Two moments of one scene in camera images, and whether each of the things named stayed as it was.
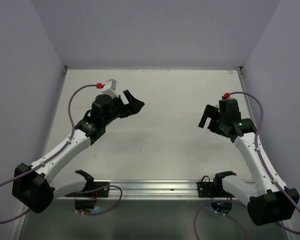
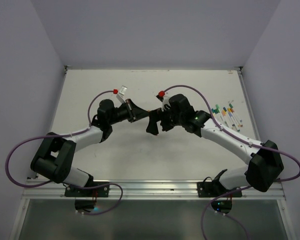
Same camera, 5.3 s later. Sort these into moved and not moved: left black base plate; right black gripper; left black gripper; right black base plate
Moved: right black gripper; left black gripper
Not moved: right black base plate; left black base plate
